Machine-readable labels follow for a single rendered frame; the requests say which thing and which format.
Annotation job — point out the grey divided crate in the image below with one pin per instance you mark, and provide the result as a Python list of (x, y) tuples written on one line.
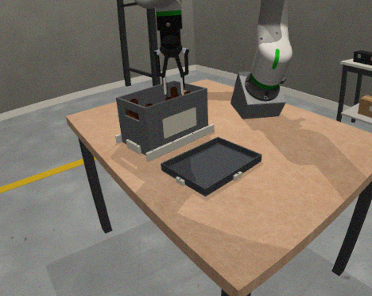
[(162, 122)]

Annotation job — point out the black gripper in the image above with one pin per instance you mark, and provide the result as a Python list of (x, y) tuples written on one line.
[(173, 49)]

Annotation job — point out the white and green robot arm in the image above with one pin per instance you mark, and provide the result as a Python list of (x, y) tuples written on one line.
[(273, 49)]

